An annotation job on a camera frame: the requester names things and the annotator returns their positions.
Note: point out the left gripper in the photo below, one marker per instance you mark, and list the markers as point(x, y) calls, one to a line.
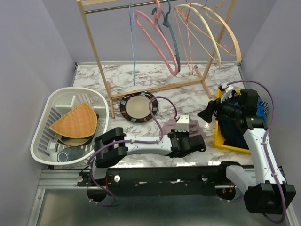
point(185, 134)

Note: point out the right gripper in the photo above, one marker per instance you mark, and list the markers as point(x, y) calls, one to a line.
point(213, 105)

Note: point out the mauve tank top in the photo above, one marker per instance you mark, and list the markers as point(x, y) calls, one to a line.
point(194, 128)

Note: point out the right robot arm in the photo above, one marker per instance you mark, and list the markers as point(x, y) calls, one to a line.
point(268, 192)

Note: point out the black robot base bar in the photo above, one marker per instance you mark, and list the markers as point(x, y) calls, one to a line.
point(168, 181)

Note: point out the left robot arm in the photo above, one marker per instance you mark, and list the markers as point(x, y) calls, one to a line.
point(111, 147)

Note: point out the wooden curved hanger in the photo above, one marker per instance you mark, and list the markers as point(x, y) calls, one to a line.
point(235, 49)

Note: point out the teal plastic hanger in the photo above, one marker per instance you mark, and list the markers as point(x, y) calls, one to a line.
point(157, 13)

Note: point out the cream plastic hanger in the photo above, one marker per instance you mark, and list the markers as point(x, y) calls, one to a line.
point(179, 8)

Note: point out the thin pink hanger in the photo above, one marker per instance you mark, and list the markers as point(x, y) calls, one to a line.
point(185, 43)

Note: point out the dark navy garment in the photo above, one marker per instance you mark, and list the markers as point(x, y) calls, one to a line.
point(229, 130)

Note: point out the blue garment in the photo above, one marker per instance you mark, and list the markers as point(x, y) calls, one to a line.
point(258, 112)

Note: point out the striped black white garment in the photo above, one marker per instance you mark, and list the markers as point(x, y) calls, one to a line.
point(264, 107)

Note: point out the dark rimmed ceramic plate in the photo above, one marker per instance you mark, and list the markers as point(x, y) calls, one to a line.
point(135, 107)

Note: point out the woven wicker fan tray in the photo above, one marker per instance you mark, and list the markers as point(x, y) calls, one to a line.
point(80, 122)

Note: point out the small cup in rack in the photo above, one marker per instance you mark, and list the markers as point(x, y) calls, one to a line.
point(70, 154)

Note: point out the white plastic dish rack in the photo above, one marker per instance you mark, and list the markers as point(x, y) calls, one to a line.
point(45, 146)

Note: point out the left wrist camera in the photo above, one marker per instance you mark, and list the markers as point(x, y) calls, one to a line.
point(182, 123)

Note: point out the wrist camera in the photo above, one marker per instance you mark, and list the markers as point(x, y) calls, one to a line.
point(226, 90)
point(182, 123)

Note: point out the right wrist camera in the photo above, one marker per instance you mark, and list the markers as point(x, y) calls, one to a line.
point(226, 90)

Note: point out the light blue wire hanger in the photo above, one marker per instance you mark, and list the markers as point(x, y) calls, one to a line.
point(133, 40)

